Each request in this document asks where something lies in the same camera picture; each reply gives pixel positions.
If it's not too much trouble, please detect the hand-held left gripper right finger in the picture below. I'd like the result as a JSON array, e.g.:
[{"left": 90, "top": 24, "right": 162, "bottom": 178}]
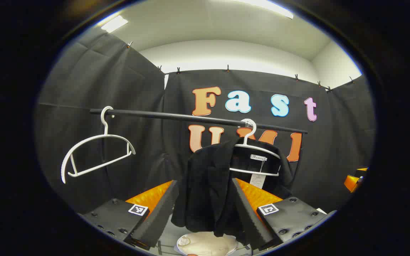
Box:
[{"left": 232, "top": 178, "right": 337, "bottom": 250}]

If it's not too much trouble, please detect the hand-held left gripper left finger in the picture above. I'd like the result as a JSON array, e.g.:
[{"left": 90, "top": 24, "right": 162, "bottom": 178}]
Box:
[{"left": 78, "top": 180, "right": 179, "bottom": 249}]

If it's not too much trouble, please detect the white laundry hamper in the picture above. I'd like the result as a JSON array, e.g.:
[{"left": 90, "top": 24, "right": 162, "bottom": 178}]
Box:
[{"left": 176, "top": 232, "right": 239, "bottom": 256}]

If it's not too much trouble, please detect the white plastic hanger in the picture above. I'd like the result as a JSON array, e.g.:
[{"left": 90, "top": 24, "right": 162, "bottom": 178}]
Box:
[
  {"left": 229, "top": 118, "right": 281, "bottom": 177},
  {"left": 61, "top": 106, "right": 136, "bottom": 184}
]

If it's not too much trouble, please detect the black jacket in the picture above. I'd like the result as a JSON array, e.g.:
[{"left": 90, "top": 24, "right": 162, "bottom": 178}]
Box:
[{"left": 171, "top": 137, "right": 296, "bottom": 246}]

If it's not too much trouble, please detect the black clothes rack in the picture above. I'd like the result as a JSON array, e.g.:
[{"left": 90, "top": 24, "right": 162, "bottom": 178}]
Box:
[{"left": 90, "top": 108, "right": 309, "bottom": 135}]

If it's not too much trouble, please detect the black backdrop cloth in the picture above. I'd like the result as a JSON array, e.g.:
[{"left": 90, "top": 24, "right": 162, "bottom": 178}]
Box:
[{"left": 34, "top": 27, "right": 376, "bottom": 214}]

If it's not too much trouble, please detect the row of black clips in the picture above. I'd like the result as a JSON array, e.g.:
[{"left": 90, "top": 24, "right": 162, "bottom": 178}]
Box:
[{"left": 127, "top": 41, "right": 356, "bottom": 93}]

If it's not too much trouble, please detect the ceiling light panel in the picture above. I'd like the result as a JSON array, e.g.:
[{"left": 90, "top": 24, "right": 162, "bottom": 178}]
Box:
[{"left": 100, "top": 15, "right": 129, "bottom": 33}]

